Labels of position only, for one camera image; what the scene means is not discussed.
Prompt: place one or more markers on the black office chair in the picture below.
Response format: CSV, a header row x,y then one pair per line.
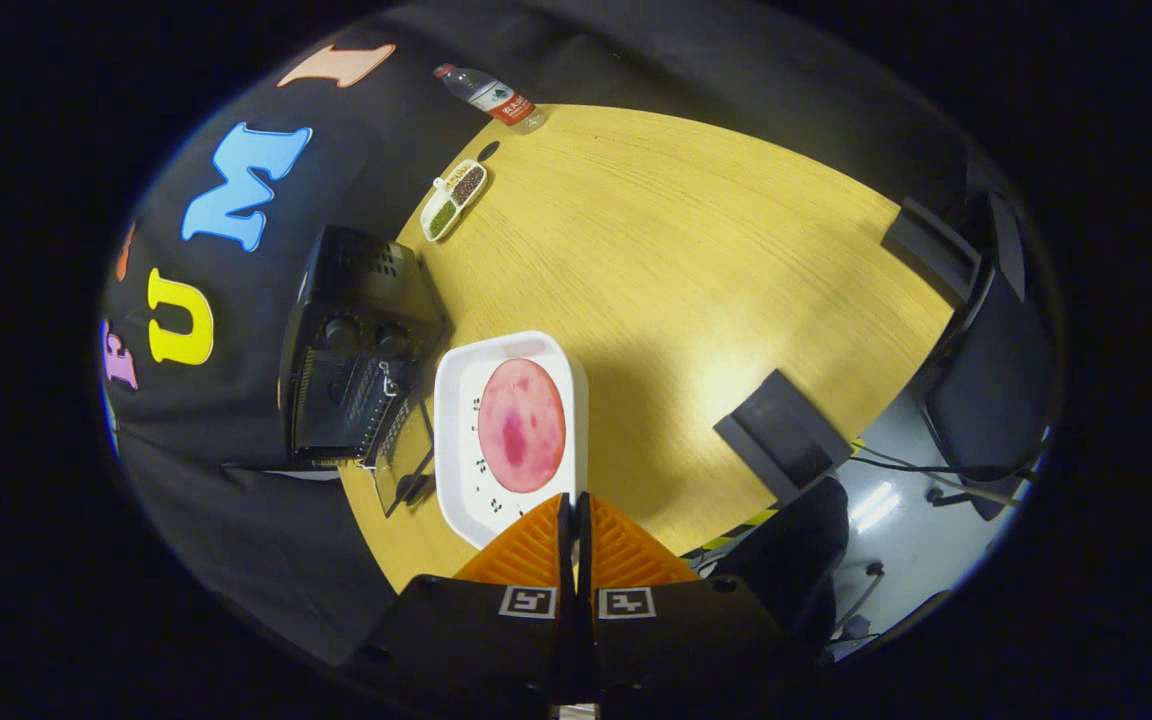
x,y
996,380
786,435

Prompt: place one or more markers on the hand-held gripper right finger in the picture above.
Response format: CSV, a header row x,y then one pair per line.
x,y
666,640

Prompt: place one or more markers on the black toaster oven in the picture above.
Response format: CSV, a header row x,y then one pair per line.
x,y
356,290

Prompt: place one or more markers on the white square food plate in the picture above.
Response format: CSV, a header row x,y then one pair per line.
x,y
456,420

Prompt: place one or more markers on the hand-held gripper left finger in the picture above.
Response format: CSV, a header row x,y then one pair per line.
x,y
496,630

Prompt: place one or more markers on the clear water bottle red label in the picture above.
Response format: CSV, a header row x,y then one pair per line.
x,y
496,98

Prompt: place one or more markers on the round pink meat slice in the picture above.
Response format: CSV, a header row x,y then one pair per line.
x,y
522,425

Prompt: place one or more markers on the white divided bean dish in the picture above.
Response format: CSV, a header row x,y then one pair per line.
x,y
454,198

